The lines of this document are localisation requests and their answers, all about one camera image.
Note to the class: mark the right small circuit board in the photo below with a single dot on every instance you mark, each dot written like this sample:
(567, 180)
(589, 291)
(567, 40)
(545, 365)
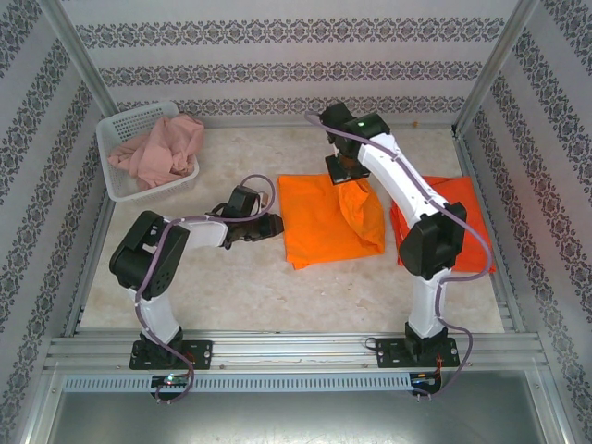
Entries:
(425, 380)

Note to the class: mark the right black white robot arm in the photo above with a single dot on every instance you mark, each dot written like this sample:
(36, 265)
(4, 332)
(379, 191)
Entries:
(402, 176)

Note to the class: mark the red-orange shorts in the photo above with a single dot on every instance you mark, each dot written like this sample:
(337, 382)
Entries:
(444, 187)

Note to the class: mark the light orange shorts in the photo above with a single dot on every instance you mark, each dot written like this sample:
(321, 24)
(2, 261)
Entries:
(314, 217)

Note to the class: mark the white perforated plastic basket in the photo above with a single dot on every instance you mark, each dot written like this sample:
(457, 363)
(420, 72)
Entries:
(120, 125)

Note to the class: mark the long aluminium frame rail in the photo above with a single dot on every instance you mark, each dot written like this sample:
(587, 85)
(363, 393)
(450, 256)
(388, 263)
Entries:
(277, 126)

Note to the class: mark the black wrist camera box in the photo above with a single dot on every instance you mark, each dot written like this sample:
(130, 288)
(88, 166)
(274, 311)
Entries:
(245, 200)
(337, 115)

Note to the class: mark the grey sheet metal panel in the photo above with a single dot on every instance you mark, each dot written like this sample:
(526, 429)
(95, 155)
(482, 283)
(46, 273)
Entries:
(296, 416)

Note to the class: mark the right black wrist camera box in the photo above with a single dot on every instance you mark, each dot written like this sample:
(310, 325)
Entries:
(337, 115)

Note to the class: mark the small circuit board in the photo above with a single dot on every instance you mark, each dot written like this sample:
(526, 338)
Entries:
(425, 380)
(168, 380)

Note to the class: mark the aluminium mounting rail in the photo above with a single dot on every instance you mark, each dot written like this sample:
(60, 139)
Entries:
(287, 351)

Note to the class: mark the left black wrist camera box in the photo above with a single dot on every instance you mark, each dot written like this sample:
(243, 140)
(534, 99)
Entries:
(245, 200)

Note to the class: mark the aluminium frame post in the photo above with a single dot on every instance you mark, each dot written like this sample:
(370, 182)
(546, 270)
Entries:
(497, 65)
(78, 55)

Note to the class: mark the pink shorts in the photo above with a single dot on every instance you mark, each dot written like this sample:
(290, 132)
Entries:
(157, 152)

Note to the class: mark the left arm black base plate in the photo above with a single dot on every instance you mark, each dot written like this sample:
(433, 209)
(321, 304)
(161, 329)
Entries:
(201, 353)

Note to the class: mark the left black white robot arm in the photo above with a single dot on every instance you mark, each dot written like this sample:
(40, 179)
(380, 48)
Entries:
(208, 231)

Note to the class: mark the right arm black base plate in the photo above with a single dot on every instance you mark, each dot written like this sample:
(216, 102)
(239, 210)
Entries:
(386, 353)

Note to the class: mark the left small circuit board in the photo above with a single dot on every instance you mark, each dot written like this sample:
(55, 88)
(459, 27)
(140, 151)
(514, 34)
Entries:
(168, 380)

